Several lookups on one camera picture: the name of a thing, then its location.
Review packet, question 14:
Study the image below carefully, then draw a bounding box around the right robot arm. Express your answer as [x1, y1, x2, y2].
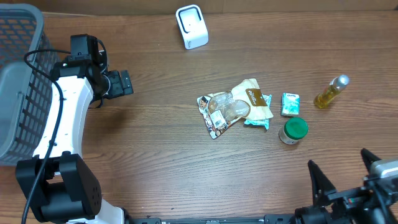
[289, 148, 397, 224]

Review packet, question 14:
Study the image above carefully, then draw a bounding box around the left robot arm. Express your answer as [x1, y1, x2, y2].
[16, 34, 134, 223]

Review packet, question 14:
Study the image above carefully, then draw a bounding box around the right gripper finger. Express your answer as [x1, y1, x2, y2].
[308, 160, 337, 207]
[361, 148, 381, 173]

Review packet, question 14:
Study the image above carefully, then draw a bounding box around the white barcode scanner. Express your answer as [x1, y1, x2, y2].
[175, 4, 209, 50]

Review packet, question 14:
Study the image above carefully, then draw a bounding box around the yellow bottle silver cap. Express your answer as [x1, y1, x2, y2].
[313, 75, 350, 109]

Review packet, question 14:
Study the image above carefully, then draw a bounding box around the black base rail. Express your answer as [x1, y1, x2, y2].
[124, 214, 302, 224]

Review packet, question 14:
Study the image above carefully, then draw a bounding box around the teal tissue pack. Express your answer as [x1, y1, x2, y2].
[244, 95, 272, 130]

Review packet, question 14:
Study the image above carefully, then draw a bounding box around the snack packet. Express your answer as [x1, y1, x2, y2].
[197, 78, 274, 139]

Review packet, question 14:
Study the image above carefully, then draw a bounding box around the green lid jar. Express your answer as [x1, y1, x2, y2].
[279, 117, 308, 145]

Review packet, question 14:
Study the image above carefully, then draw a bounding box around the small kleenex tissue pack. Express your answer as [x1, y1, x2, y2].
[280, 93, 300, 117]

